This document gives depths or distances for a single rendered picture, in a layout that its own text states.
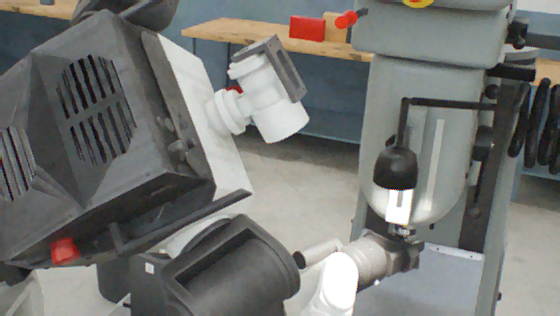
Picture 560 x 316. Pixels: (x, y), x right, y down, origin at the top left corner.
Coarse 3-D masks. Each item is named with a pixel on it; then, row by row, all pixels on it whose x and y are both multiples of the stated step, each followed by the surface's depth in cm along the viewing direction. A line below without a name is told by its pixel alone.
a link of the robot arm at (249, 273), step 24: (216, 264) 83; (240, 264) 82; (264, 264) 82; (192, 288) 80; (216, 288) 80; (240, 288) 80; (264, 288) 82; (288, 288) 84; (216, 312) 78; (240, 312) 80; (264, 312) 83
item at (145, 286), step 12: (156, 252) 152; (132, 264) 154; (144, 264) 153; (156, 264) 151; (132, 276) 156; (144, 276) 154; (156, 276) 152; (132, 288) 157; (144, 288) 155; (156, 288) 153; (132, 300) 158; (144, 300) 156; (156, 300) 154; (132, 312) 159; (144, 312) 157; (156, 312) 155
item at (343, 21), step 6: (348, 12) 102; (354, 12) 103; (360, 12) 107; (366, 12) 111; (336, 18) 99; (342, 18) 99; (348, 18) 100; (354, 18) 102; (336, 24) 99; (342, 24) 99; (348, 24) 99; (354, 24) 103
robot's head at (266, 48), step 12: (276, 36) 87; (252, 48) 85; (264, 48) 84; (276, 48) 86; (240, 60) 87; (252, 60) 86; (276, 60) 85; (288, 60) 87; (228, 72) 87; (276, 72) 85; (288, 72) 88; (288, 84) 86; (300, 84) 88; (300, 96) 87
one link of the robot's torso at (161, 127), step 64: (64, 64) 75; (128, 64) 73; (192, 64) 93; (0, 128) 79; (64, 128) 74; (128, 128) 97; (192, 128) 82; (0, 192) 79; (64, 192) 73; (128, 192) 71; (192, 192) 81; (0, 256) 79; (64, 256) 77; (128, 256) 95
